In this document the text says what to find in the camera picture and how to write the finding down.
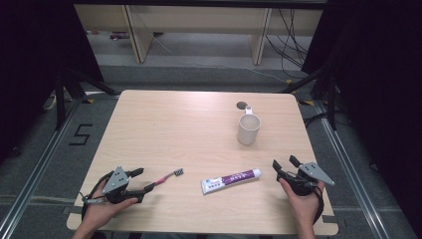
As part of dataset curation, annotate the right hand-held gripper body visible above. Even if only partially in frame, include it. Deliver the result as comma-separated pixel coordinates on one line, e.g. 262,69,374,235
277,161,335,197

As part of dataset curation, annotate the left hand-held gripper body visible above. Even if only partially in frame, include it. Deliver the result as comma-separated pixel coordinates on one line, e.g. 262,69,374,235
102,165,147,205

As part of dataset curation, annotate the pink and grey toothbrush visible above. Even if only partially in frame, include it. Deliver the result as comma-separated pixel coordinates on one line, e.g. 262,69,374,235
152,167,184,187

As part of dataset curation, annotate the white cup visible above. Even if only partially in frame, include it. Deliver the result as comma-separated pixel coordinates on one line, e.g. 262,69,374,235
236,105,263,146

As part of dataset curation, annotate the white and purple toothpaste tube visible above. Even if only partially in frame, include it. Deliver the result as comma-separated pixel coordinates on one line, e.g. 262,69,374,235
200,168,263,196

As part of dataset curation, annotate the person's right hand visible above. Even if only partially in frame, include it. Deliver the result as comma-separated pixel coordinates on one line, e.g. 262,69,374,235
278,177,326,227

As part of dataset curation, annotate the person's left hand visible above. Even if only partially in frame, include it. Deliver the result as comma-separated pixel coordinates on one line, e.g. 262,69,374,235
80,177,139,230

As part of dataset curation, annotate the black metal stand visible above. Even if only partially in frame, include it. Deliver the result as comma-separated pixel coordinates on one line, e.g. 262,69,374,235
54,68,121,131
280,62,340,131

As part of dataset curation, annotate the dark curtain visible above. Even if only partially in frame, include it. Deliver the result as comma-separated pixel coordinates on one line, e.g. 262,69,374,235
0,0,105,164
301,0,422,231

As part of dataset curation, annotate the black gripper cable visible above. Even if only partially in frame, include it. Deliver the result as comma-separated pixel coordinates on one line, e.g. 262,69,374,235
313,185,326,225
80,170,115,221

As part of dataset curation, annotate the metal floor rail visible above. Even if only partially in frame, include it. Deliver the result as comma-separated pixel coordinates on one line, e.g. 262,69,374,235
314,99,392,239
0,97,84,239

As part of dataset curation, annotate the bundle of black cables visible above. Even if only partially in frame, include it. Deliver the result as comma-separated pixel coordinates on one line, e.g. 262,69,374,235
264,8,311,80

